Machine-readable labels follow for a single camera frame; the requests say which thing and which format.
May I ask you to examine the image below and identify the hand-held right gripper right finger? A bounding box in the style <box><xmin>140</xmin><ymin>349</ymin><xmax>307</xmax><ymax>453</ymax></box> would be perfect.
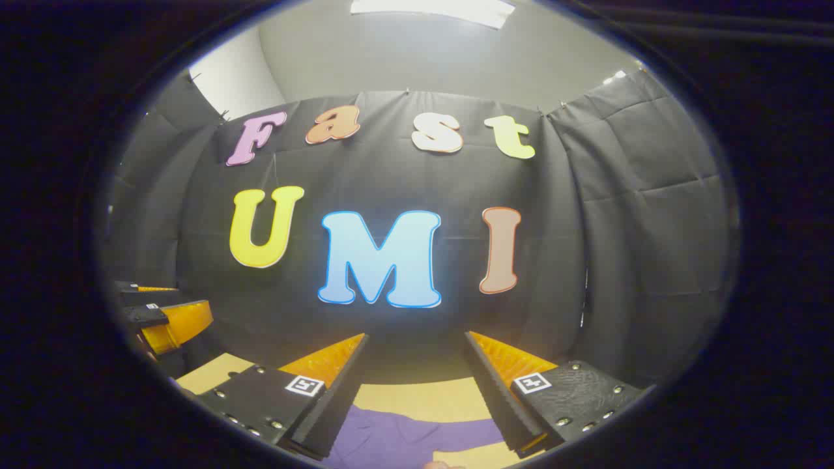
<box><xmin>464</xmin><ymin>331</ymin><xmax>646</xmax><ymax>459</ymax></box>

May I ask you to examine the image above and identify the purple knit garment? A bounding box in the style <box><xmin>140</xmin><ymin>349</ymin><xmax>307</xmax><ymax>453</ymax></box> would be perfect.
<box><xmin>323</xmin><ymin>404</ymin><xmax>522</xmax><ymax>469</ymax></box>

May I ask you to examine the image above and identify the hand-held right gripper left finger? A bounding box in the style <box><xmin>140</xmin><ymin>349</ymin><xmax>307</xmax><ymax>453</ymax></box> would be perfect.
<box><xmin>195</xmin><ymin>333</ymin><xmax>370</xmax><ymax>461</ymax></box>

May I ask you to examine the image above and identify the black backdrop cloth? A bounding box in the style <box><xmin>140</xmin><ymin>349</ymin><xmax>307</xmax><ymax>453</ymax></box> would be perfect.
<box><xmin>104</xmin><ymin>68</ymin><xmax>740</xmax><ymax>391</ymax></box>

